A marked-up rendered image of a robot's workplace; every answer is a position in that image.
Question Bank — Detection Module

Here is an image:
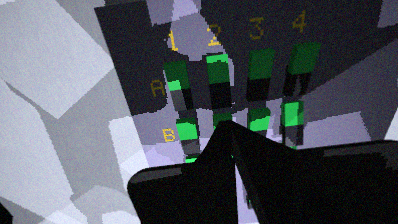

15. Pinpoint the lavender switch panel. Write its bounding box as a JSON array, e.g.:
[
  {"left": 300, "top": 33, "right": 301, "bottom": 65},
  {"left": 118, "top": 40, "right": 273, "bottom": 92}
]
[{"left": 94, "top": 0, "right": 398, "bottom": 167}]

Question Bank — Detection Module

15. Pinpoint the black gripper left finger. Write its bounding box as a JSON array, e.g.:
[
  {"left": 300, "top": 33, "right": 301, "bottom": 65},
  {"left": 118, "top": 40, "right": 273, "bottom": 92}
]
[{"left": 127, "top": 121, "right": 238, "bottom": 224}]

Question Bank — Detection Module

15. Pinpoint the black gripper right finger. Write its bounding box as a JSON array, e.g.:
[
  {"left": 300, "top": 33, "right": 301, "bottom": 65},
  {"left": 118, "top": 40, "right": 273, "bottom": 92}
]
[{"left": 225, "top": 120, "right": 398, "bottom": 224}]

